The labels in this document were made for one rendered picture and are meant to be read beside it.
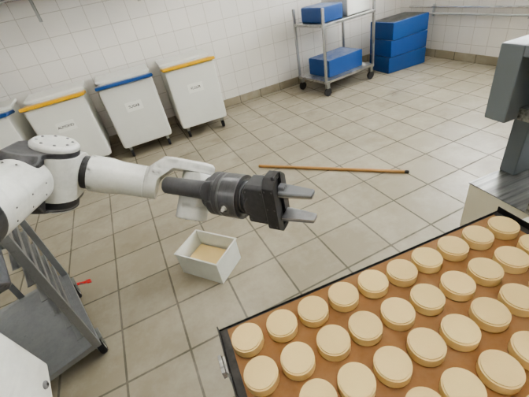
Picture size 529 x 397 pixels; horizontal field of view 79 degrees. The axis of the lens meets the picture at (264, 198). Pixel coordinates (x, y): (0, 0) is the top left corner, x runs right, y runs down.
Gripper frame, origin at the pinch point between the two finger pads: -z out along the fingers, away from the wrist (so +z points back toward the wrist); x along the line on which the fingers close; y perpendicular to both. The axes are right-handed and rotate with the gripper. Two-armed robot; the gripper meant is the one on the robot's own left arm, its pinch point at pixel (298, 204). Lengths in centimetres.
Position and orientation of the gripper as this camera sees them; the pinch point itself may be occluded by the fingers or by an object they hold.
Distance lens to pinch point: 57.9
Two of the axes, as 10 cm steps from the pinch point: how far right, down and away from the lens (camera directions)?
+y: 4.2, -5.8, 7.0
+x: -1.6, -8.0, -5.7
